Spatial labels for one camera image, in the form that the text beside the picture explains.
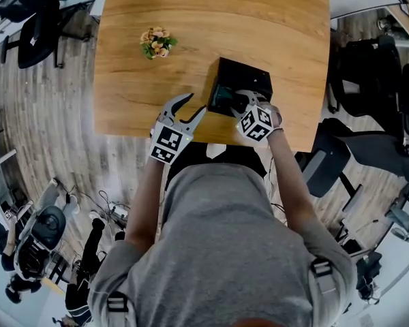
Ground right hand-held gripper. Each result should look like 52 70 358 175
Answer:
229 89 274 145

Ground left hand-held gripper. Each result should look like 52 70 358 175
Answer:
149 93 207 166

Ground teal pack of tissues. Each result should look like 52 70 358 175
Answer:
212 84 233 109

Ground black tissue box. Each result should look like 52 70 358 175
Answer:
207 57 273 119

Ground person's left forearm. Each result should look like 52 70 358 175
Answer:
125 155 165 251

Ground person's right forearm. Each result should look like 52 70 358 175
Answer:
267 127 325 233

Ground person's right hand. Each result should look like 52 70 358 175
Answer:
268 102 285 134

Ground person's black trousers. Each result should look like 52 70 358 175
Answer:
164 142 269 192

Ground small potted orange flowers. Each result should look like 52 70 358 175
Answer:
139 26 179 61

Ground grey and black office chair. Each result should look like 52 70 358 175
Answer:
294 116 409 223

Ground white power strip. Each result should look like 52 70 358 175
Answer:
108 200 130 218

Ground person's grey shirt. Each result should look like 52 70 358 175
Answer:
87 163 358 327

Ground grey office chair black headrest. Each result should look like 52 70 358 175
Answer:
14 181 81 282

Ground black harness buckle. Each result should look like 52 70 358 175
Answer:
106 290 130 313

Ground grey harness strap with buckle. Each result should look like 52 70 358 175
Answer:
309 256 339 296

